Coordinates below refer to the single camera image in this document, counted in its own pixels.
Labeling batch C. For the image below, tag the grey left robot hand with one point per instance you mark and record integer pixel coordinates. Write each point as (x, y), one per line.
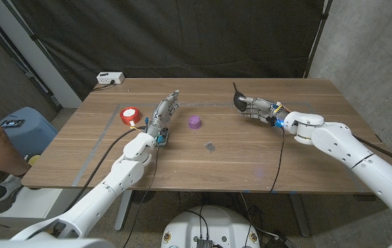
(161, 115)

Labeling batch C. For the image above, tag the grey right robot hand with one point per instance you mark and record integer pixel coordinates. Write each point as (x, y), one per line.
(264, 108)

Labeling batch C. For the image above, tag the black rubber air blower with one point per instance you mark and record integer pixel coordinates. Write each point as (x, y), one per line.
(239, 102)

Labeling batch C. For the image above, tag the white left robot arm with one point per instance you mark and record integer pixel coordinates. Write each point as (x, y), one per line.
(109, 186)

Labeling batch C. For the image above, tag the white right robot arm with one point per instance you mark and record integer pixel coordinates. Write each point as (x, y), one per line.
(354, 158)

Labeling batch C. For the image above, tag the red tape roll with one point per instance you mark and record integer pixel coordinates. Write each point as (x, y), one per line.
(130, 116)

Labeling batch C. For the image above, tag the purple cup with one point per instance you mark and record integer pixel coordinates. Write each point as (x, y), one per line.
(195, 123)

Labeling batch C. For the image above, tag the small dark metal clip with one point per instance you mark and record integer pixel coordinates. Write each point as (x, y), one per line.
(210, 147)

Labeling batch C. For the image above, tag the white power strip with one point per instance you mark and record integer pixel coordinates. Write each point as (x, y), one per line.
(110, 78)

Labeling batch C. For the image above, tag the black backdrop cloth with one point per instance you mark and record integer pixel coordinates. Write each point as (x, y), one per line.
(182, 34)

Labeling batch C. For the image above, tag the black backdrop stand pole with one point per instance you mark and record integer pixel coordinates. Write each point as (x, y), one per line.
(316, 41)

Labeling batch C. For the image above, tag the grey table leg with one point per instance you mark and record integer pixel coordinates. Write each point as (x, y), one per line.
(299, 215)
(122, 210)

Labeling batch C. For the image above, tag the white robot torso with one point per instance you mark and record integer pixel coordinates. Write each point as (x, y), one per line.
(211, 225)

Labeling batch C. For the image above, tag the yellow round object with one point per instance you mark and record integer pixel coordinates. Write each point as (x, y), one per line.
(34, 160)

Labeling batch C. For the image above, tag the blue plastic stool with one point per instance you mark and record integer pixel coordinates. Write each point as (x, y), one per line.
(27, 132)

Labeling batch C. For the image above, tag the black smartphone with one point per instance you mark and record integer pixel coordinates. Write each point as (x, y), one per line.
(12, 123)

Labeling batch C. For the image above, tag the white floor platform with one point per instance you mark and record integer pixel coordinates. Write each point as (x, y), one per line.
(33, 205)

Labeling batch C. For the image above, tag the grey and black sneaker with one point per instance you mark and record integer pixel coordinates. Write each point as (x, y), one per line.
(4, 193)

